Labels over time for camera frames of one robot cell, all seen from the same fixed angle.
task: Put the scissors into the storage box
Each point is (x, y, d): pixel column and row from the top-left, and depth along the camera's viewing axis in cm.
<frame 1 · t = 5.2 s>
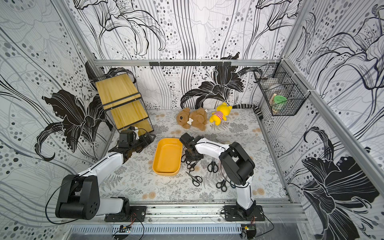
left hand: (153, 140, 90), fingers open
right hand: (193, 156, 94), fingers open
yellow plastic storage box: (167, 156, 97), on the table
brown plush dog toy: (196, 119, 103), point 10 cm above the table
yellow plush bear toy: (222, 112, 112), point 7 cm above the table
black scissors: (191, 164, 92), on the table
black scissors 2: (195, 179, 86), on the table
small black scissors front: (222, 185, 84), on the table

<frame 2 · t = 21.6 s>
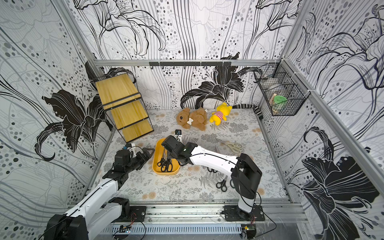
left hand: (154, 155, 85), fingers open
right hand: (173, 149, 83), fingers open
black scissors: (164, 163, 92), on the table
black scissors 2: (170, 167, 91), on the table
beige kitchen scissors: (236, 147, 98), on the table
the other named things where they were.

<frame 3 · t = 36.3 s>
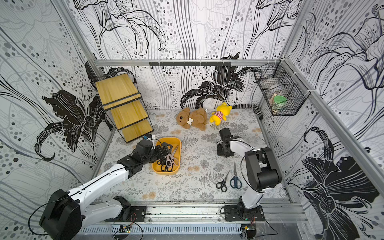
left hand: (169, 152, 83), fingers open
right hand: (223, 150, 97), fingers closed
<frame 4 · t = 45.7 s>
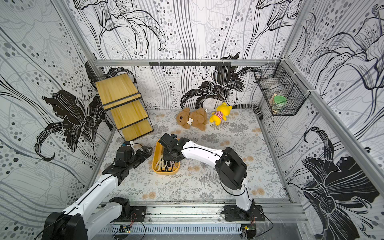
left hand: (150, 154, 86), fingers open
right hand: (168, 155, 87), fingers open
